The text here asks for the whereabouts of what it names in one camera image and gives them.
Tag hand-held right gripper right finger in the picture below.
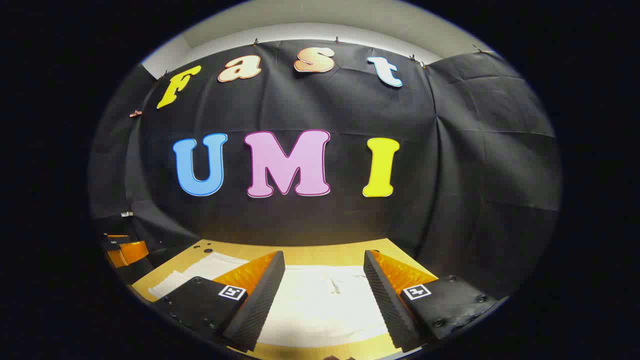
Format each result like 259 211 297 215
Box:
362 249 501 353

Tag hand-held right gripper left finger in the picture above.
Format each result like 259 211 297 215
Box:
150 250 287 353

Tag white jeans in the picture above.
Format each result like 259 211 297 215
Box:
147 251 396 348

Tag black backdrop cloth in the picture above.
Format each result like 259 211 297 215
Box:
89 39 561 301

